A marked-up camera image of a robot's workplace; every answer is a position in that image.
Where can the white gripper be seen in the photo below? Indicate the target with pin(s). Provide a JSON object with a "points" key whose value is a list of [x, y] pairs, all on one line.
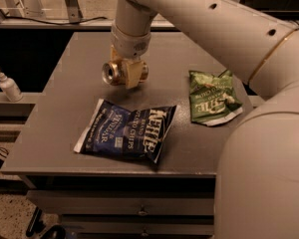
{"points": [[130, 45]]}

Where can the orange soda can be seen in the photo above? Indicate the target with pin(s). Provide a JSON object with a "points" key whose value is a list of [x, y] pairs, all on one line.
{"points": [[113, 73]]}

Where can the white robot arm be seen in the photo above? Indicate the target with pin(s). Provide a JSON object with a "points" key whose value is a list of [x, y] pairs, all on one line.
{"points": [[257, 177]]}

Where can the blue Kettle chips bag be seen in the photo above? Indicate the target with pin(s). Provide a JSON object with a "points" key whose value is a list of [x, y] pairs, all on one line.
{"points": [[115, 131]]}

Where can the green Kettle chips bag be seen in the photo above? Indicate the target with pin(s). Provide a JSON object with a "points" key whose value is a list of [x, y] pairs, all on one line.
{"points": [[213, 99]]}

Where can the grey drawer cabinet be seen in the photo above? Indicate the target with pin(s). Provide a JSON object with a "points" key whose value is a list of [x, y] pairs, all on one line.
{"points": [[98, 196]]}

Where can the white pump bottle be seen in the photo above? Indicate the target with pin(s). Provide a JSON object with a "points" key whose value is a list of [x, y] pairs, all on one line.
{"points": [[10, 88]]}

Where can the metal drawer knob upper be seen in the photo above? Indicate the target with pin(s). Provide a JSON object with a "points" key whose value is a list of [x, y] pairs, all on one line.
{"points": [[142, 212]]}

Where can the metal drawer knob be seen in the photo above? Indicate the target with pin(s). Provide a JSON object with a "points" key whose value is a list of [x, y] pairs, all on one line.
{"points": [[142, 212], [144, 233]]}

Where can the metal drawer knob lower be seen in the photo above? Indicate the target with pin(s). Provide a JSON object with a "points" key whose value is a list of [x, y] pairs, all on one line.
{"points": [[144, 233]]}

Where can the black caster wheel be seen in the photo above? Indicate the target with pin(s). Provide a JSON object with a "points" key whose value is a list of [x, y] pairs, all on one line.
{"points": [[36, 226]]}

